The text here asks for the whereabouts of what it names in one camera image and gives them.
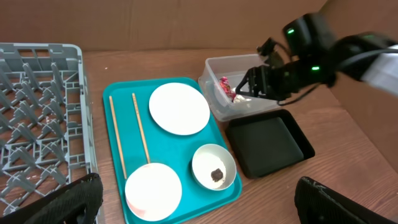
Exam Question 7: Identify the pink bowl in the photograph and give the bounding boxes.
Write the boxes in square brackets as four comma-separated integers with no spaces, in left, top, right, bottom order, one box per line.
[124,163,182,222]

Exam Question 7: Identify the teal serving tray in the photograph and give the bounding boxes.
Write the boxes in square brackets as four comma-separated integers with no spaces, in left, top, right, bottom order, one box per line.
[103,77,243,224]

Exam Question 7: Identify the black plastic tray bin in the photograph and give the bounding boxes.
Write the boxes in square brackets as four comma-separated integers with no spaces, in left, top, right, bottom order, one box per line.
[226,110,315,179]

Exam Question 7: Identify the red sauce packet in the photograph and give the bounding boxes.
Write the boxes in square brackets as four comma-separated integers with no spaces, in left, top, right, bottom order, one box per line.
[219,77,236,102]

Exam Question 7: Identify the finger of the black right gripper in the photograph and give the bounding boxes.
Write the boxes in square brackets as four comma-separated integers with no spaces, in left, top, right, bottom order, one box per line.
[235,68,259,97]

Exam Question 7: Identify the grey dishwasher rack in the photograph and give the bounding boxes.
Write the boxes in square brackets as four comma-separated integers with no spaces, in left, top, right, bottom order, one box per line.
[1,43,98,216]

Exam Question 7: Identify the brown food chunk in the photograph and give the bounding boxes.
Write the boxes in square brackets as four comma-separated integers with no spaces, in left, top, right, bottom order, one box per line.
[211,169,224,182]

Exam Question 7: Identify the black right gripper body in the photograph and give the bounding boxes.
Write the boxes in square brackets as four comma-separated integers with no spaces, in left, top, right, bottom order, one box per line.
[254,60,311,101]

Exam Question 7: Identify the large white plate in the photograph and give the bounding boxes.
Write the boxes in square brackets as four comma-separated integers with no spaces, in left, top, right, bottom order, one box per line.
[149,83,210,136]

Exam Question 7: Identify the grey green bowl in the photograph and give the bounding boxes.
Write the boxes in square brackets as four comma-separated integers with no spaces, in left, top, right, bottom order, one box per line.
[191,144,237,191]

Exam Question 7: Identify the white rice leftovers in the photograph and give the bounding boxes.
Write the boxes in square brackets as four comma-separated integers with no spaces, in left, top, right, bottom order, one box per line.
[192,152,226,189]

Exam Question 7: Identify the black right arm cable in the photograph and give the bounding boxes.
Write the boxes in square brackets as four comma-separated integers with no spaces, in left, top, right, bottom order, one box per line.
[278,82,321,106]

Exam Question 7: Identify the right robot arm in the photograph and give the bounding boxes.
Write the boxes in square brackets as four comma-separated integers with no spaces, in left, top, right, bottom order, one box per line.
[236,12,397,106]

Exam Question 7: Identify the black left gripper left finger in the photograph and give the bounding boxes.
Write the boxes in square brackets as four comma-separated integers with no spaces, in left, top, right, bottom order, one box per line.
[1,173,103,224]

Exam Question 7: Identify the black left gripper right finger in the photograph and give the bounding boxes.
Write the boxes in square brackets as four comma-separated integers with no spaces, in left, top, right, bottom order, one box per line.
[294,177,395,224]

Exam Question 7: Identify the clear plastic bin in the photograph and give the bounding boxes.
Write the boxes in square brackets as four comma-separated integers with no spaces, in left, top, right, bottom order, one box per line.
[198,54,279,122]

